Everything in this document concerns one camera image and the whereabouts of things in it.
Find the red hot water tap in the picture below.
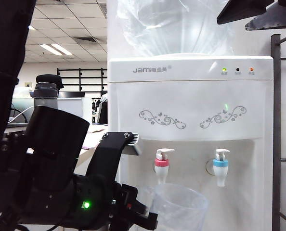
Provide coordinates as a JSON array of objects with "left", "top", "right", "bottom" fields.
[{"left": 154, "top": 148, "right": 175, "bottom": 185}]

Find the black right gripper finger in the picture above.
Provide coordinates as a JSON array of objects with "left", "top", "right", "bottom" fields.
[
  {"left": 244, "top": 4, "right": 286, "bottom": 31},
  {"left": 216, "top": 0, "right": 275, "bottom": 25}
]

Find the clear plastic mug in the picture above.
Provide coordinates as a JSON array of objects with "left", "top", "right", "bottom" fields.
[{"left": 139, "top": 183, "right": 209, "bottom": 231}]

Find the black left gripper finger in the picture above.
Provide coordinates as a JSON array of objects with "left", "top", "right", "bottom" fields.
[{"left": 146, "top": 211, "right": 158, "bottom": 231}]

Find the plastic-wrapped water jug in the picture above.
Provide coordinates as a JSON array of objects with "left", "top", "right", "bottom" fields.
[{"left": 116, "top": 0, "right": 237, "bottom": 58}]

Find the black metal rack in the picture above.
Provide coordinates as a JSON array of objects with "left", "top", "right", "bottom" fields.
[{"left": 270, "top": 33, "right": 286, "bottom": 231}]

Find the white water dispenser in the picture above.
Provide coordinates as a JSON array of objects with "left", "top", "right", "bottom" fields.
[{"left": 107, "top": 55, "right": 274, "bottom": 231}]

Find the black desk cable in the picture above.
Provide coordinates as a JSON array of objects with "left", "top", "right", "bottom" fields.
[{"left": 12, "top": 105, "right": 29, "bottom": 124}]

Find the double tube ceiling light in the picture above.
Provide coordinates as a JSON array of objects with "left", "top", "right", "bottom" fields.
[{"left": 39, "top": 44, "right": 73, "bottom": 56}]

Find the ceiling air vent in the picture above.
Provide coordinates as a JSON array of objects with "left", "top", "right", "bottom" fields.
[{"left": 73, "top": 36, "right": 101, "bottom": 45}]

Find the grey laptop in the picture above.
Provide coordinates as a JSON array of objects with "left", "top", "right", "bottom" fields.
[{"left": 7, "top": 119, "right": 30, "bottom": 128}]

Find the blue cold water tap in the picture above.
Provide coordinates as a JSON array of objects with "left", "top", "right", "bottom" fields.
[{"left": 213, "top": 148, "right": 231, "bottom": 188}]

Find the black chair headrest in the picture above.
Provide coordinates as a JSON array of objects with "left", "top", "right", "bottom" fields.
[{"left": 36, "top": 74, "right": 65, "bottom": 90}]

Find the office chair with jacket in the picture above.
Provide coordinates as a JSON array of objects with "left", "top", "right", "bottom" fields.
[{"left": 98, "top": 90, "right": 109, "bottom": 125}]

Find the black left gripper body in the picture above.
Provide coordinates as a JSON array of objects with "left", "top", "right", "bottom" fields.
[{"left": 109, "top": 183, "right": 150, "bottom": 231}]

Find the white desk cable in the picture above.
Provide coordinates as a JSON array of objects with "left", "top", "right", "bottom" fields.
[{"left": 8, "top": 105, "right": 35, "bottom": 126}]

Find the black flat screen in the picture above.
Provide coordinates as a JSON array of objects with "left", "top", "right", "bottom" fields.
[{"left": 58, "top": 91, "right": 85, "bottom": 99}]

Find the dark grey sports bottle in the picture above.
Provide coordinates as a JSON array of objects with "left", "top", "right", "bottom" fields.
[{"left": 29, "top": 82, "right": 59, "bottom": 114}]

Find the white tissue box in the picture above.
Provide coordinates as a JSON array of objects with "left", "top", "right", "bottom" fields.
[{"left": 13, "top": 87, "right": 35, "bottom": 99}]

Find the black wall shelving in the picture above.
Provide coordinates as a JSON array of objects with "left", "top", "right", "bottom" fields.
[{"left": 56, "top": 67, "right": 108, "bottom": 92}]

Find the white desk partition box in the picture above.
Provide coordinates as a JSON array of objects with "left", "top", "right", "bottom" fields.
[{"left": 57, "top": 97, "right": 93, "bottom": 126}]

